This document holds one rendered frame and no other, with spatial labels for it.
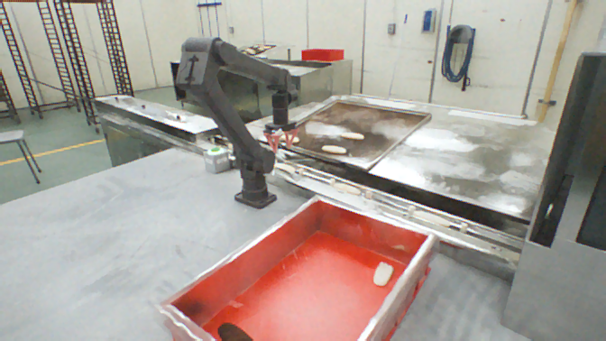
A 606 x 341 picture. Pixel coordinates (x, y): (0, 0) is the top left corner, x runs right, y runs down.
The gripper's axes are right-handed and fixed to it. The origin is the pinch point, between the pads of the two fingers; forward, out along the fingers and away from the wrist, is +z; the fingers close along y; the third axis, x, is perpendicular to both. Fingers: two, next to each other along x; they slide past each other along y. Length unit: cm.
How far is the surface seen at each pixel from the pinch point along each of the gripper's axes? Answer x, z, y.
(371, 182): -29.3, 10.9, 15.1
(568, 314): -89, 2, -22
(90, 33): 700, -29, 161
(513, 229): -74, 11, 15
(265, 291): -41, 11, -45
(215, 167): 20.4, 8.3, -16.3
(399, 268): -59, 10, -20
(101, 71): 700, 43, 163
